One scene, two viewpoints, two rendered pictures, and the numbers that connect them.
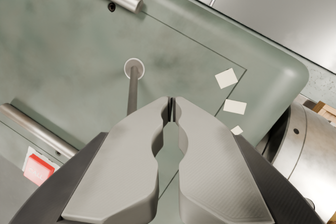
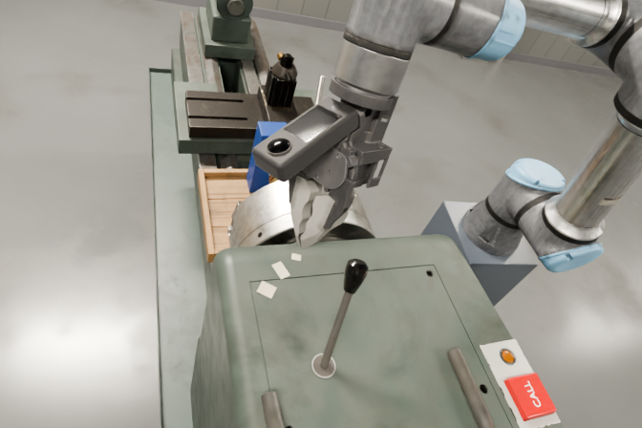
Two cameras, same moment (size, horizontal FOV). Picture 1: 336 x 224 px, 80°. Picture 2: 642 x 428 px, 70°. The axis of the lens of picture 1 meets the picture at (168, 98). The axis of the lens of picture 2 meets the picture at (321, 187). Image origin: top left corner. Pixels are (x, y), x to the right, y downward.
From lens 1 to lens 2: 0.48 m
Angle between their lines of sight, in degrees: 45
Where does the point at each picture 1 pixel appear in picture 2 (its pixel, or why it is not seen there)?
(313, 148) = (262, 217)
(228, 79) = (266, 288)
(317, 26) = (84, 373)
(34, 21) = not seen: outside the picture
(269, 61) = (232, 272)
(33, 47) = not seen: outside the picture
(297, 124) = (253, 239)
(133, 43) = (303, 383)
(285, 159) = (285, 223)
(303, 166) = (279, 211)
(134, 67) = (321, 363)
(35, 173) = (532, 395)
